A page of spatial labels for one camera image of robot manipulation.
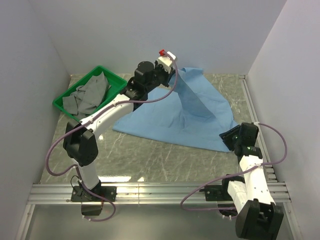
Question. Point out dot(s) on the grey long sleeve shirt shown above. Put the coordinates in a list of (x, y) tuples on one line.
[(87, 98)]

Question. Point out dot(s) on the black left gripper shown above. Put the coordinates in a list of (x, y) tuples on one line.
[(168, 75)]

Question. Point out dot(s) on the aluminium side rail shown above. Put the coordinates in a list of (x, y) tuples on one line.
[(268, 169)]

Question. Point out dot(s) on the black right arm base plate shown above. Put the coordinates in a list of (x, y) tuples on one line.
[(215, 193)]

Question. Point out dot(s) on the light blue long sleeve shirt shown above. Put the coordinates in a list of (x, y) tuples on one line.
[(193, 115)]

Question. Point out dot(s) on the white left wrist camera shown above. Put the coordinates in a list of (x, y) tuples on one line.
[(166, 60)]

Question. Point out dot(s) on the aluminium front mounting rail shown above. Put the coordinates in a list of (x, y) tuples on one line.
[(140, 193)]

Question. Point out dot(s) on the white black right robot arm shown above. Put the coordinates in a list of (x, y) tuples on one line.
[(258, 216)]

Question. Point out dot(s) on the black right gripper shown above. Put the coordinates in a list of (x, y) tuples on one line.
[(227, 135)]

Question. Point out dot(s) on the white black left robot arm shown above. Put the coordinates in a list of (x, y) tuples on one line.
[(81, 137)]

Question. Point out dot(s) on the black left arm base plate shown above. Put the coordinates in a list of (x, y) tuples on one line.
[(79, 194)]

